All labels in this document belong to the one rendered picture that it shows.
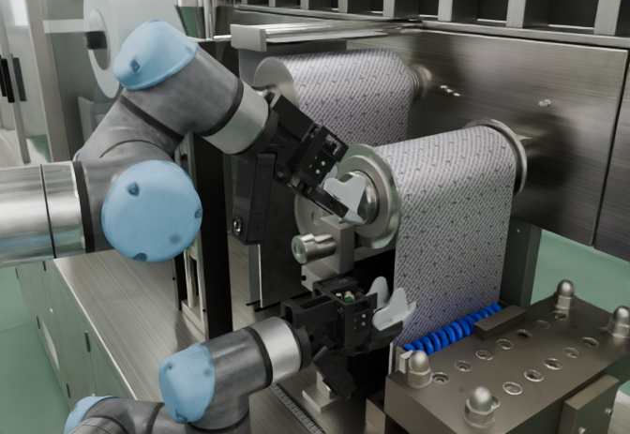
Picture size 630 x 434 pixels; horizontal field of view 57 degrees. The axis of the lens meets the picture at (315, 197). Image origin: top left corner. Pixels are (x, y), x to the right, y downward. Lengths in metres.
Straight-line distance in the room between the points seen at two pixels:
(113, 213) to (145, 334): 0.74
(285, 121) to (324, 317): 0.24
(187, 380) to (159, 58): 0.33
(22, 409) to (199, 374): 1.95
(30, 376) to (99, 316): 1.50
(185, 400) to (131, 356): 0.47
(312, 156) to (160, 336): 0.59
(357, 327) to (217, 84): 0.36
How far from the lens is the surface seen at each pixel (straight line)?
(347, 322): 0.73
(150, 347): 1.13
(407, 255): 0.80
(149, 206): 0.44
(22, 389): 2.67
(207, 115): 0.60
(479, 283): 0.95
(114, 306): 1.27
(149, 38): 0.57
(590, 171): 0.96
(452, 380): 0.83
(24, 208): 0.46
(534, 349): 0.92
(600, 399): 0.89
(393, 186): 0.74
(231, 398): 0.68
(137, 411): 0.76
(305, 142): 0.67
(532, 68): 0.99
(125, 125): 0.58
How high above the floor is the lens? 1.54
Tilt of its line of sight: 21 degrees down
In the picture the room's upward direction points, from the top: straight up
